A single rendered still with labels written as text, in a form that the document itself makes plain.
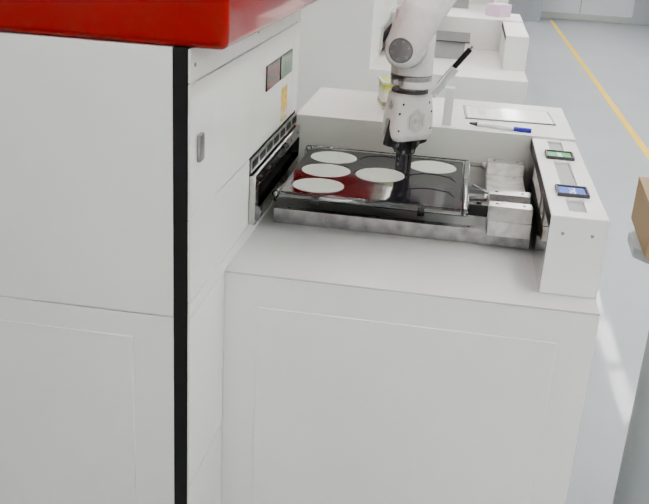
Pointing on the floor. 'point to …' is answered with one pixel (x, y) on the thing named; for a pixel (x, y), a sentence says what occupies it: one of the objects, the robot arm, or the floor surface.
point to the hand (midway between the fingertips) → (403, 162)
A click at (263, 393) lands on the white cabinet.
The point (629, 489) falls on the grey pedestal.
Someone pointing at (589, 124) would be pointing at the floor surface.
